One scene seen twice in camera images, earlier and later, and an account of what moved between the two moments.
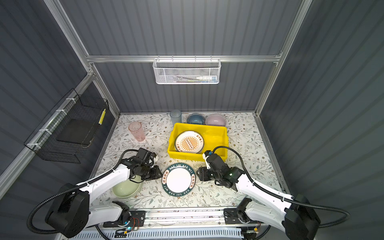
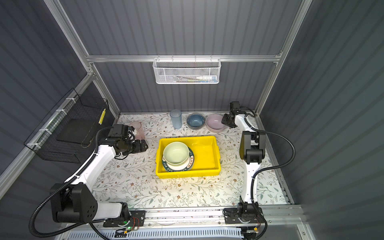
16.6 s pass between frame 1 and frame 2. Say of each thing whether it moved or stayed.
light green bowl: moved
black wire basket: stayed
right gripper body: moved
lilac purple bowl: stayed
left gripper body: moved
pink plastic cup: stayed
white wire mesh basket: stayed
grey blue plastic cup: stayed
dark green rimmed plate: moved
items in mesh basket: stayed
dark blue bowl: stayed
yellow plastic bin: moved
